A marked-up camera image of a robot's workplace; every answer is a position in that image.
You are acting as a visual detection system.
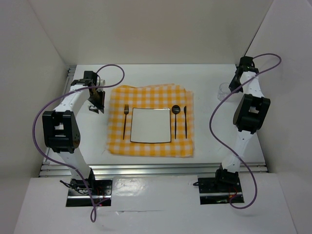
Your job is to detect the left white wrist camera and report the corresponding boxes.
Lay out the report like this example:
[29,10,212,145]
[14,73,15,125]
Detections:
[97,78,105,87]

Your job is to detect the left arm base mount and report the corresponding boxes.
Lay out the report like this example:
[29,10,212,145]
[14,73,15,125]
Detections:
[60,179,113,207]

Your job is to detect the black spoon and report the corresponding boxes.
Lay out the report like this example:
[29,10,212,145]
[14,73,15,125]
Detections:
[172,105,181,139]

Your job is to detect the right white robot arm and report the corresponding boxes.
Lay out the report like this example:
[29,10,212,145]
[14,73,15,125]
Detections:
[213,56,271,191]

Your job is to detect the aluminium front rail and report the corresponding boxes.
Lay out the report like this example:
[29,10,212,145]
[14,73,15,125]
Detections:
[39,162,269,176]

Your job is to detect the clear glass cup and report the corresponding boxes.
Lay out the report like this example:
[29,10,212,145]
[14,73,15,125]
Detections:
[217,82,231,101]

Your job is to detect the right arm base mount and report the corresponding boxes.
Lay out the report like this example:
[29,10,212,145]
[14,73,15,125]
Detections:
[193,177,244,205]

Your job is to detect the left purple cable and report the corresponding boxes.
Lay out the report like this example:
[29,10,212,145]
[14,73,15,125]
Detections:
[32,64,125,223]

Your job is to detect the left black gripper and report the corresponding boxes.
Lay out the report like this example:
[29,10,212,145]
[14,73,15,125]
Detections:
[87,90,105,114]

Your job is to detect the black fork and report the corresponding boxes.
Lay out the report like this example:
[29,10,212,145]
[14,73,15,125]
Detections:
[123,104,129,139]

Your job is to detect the white square plate black rim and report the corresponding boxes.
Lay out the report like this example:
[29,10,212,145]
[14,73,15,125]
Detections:
[130,108,171,144]

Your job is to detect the black knife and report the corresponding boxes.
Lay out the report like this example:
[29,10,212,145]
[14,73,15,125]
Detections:
[183,106,188,139]

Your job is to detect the yellow white checkered cloth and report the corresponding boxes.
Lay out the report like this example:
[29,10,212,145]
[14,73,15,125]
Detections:
[106,83,195,158]

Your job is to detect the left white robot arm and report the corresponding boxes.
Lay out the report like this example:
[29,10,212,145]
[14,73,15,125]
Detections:
[42,71,105,195]

